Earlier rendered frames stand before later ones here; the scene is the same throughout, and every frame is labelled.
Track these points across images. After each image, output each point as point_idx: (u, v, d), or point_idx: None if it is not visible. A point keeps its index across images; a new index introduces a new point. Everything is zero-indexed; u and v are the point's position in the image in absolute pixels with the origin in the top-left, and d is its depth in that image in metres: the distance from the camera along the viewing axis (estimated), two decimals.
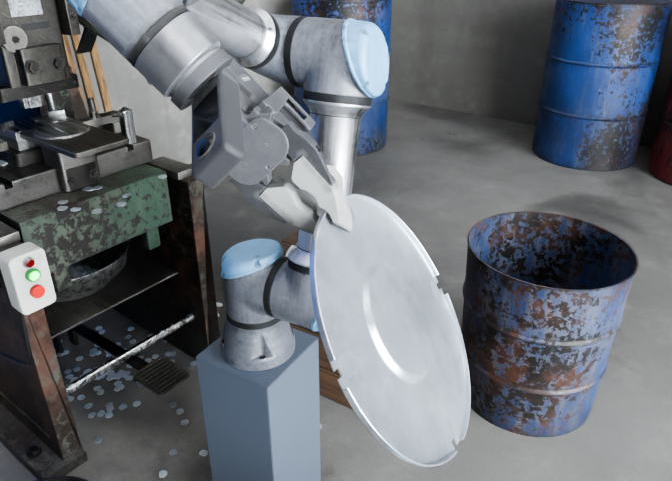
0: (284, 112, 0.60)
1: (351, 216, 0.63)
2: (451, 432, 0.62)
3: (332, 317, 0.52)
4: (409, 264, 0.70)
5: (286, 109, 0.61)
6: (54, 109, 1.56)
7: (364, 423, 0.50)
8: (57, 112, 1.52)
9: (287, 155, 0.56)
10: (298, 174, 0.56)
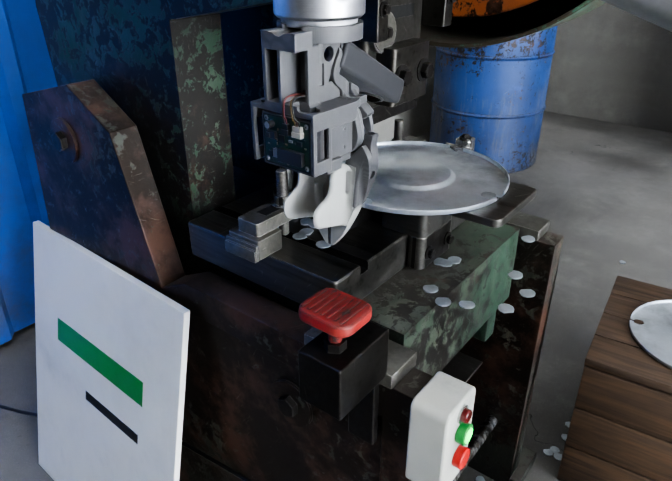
0: None
1: (484, 194, 0.84)
2: None
3: (470, 160, 0.96)
4: (406, 199, 0.82)
5: (268, 124, 0.51)
6: None
7: (430, 144, 1.03)
8: None
9: None
10: None
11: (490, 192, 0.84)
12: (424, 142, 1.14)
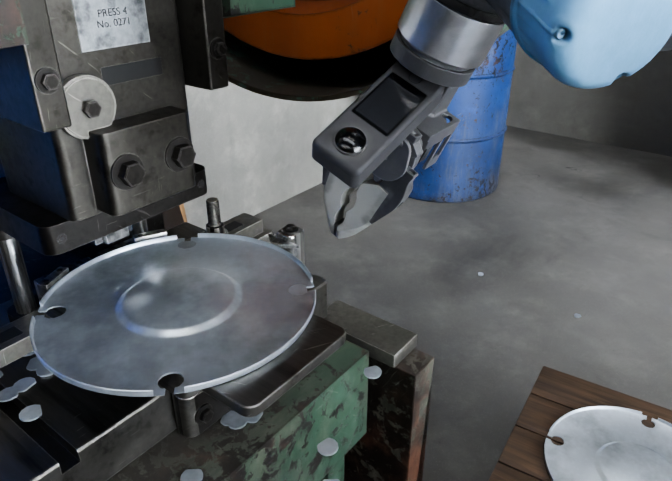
0: None
1: (188, 246, 0.73)
2: None
3: (78, 288, 0.65)
4: (260, 272, 0.68)
5: None
6: (142, 224, 0.78)
7: (30, 339, 0.56)
8: (153, 237, 0.74)
9: (384, 174, 0.53)
10: (368, 190, 0.54)
11: (179, 245, 0.74)
12: (258, 224, 0.86)
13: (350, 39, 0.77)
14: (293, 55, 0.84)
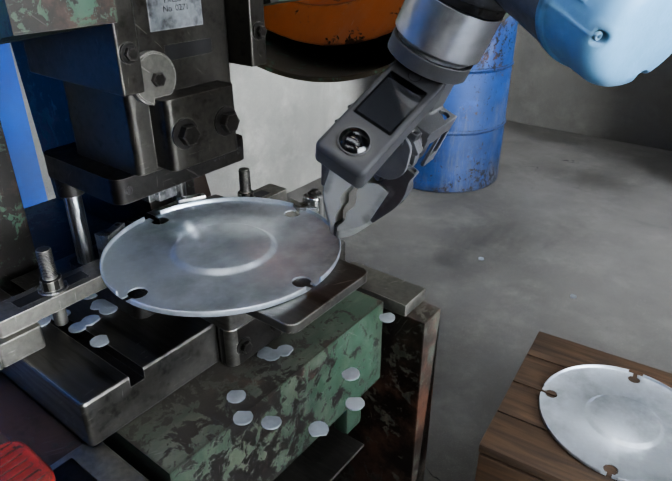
0: None
1: None
2: None
3: (265, 293, 0.64)
4: (151, 240, 0.75)
5: None
6: (183, 190, 0.88)
7: (334, 266, 0.69)
8: (194, 200, 0.84)
9: (384, 172, 0.53)
10: (369, 189, 0.54)
11: None
12: (283, 193, 0.96)
13: None
14: None
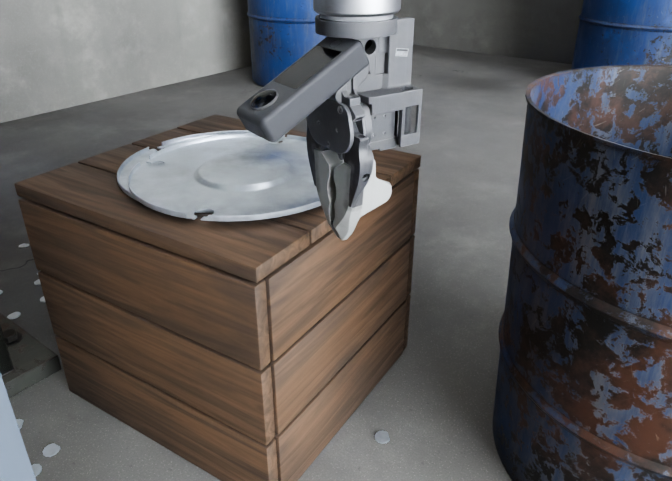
0: (399, 111, 0.54)
1: None
2: None
3: (174, 203, 0.68)
4: (238, 147, 0.85)
5: (405, 110, 0.55)
6: None
7: (240, 219, 0.64)
8: None
9: (348, 151, 0.54)
10: (339, 172, 0.54)
11: None
12: None
13: None
14: None
